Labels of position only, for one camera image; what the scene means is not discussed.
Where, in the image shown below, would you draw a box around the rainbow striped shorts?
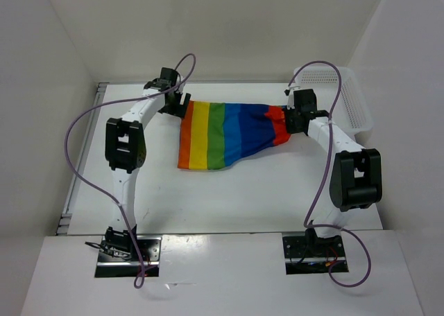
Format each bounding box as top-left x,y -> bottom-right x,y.
178,101 -> 291,170

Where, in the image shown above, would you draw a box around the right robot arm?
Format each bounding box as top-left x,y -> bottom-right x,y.
283,88 -> 382,256

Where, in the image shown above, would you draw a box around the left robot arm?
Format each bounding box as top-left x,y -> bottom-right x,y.
103,67 -> 191,261

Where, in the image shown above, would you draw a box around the white plastic basket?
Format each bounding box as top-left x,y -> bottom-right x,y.
294,64 -> 374,137

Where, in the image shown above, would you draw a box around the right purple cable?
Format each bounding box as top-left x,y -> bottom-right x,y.
287,60 -> 373,287

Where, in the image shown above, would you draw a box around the purple cable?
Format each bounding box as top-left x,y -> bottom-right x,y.
64,53 -> 197,289
287,60 -> 373,287

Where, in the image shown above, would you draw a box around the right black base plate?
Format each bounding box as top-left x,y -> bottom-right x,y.
282,229 -> 349,275

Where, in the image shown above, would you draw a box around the aluminium frame rail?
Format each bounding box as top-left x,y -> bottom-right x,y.
55,82 -> 108,236

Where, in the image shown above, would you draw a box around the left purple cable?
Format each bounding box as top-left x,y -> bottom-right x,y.
64,53 -> 197,289

